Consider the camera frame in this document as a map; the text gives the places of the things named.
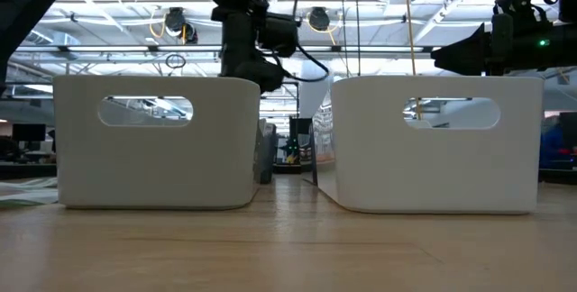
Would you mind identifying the black camera cable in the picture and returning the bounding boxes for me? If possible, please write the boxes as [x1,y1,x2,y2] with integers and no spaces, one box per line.
[269,0,331,84]

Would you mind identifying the ceiling cord reel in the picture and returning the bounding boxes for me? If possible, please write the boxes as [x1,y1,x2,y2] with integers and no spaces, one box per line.
[306,6,333,32]
[162,6,199,45]

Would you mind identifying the white building column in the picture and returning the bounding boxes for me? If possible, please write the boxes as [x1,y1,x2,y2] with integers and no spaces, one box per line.
[298,59,334,120]

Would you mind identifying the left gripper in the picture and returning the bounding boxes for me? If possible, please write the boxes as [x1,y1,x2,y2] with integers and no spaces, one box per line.
[219,8,288,96]

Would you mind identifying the yellow power cable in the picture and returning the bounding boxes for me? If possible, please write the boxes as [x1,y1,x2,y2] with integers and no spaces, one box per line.
[402,0,423,121]

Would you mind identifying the person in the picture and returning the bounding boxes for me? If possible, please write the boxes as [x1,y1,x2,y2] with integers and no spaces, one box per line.
[540,115,565,170]

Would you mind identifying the white plastic bin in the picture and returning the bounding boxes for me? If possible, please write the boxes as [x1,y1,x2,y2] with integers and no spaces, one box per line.
[316,75,545,215]

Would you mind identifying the black monitor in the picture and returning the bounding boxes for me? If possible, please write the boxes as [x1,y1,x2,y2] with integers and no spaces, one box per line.
[558,111,577,149]
[12,123,48,143]

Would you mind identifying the grey plastic bin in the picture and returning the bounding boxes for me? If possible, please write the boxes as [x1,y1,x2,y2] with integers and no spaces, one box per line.
[52,74,262,211]

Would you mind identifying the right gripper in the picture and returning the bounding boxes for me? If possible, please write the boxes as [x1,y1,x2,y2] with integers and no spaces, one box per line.
[430,12,577,77]

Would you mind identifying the ceiling strut rail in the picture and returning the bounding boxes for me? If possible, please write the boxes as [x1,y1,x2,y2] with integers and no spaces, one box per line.
[13,44,435,54]

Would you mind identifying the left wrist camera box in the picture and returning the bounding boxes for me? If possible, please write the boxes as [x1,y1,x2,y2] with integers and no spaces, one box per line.
[257,11,301,58]

